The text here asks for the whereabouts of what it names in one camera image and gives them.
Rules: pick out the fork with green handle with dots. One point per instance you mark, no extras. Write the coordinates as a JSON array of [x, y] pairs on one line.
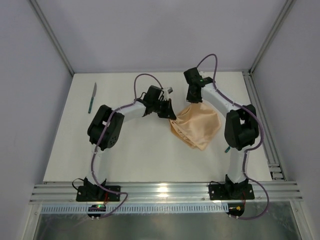
[[227, 149]]

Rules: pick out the right side aluminium rail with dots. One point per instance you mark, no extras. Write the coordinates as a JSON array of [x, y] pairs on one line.
[[269, 146]]

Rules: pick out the slotted grey cable duct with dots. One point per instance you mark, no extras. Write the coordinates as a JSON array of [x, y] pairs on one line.
[[135, 208]]

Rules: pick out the left small controller board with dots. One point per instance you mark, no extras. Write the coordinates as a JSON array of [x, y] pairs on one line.
[[96, 211]]

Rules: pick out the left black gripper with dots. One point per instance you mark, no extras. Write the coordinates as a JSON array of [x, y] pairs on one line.
[[163, 108]]

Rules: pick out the aluminium frame post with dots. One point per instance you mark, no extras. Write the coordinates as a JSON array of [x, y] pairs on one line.
[[276, 26], [50, 34]]

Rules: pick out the orange cloth napkin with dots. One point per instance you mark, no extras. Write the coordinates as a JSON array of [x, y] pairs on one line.
[[196, 125]]

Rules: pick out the right aluminium frame post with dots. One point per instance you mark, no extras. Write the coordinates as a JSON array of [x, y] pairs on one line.
[[276, 26]]

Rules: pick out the aluminium rail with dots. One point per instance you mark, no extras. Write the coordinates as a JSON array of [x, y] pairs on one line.
[[159, 192], [269, 146]]

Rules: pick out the knife with green handle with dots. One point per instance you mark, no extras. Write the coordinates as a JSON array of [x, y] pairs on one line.
[[92, 97]]

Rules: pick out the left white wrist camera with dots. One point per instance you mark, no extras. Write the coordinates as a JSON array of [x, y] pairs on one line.
[[167, 91]]

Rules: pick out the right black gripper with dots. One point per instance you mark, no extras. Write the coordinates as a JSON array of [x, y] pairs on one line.
[[193, 96]]

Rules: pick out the left aluminium frame post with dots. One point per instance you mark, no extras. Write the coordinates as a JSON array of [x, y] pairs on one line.
[[50, 34]]

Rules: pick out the aluminium front rail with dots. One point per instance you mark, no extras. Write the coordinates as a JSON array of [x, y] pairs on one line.
[[159, 192]]

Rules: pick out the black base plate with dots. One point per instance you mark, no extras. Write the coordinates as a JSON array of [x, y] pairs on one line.
[[93, 193], [218, 191]]

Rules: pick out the right small connector board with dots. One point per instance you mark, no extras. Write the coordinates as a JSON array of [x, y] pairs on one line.
[[235, 210]]

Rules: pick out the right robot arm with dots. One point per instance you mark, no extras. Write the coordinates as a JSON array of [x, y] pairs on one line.
[[241, 130]]

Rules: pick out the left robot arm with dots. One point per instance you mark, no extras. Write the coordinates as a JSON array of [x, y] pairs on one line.
[[104, 132]]

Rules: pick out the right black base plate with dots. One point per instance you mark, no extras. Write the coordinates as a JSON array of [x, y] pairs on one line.
[[218, 191]]

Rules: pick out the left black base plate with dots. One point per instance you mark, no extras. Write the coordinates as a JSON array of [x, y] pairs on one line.
[[93, 193]]

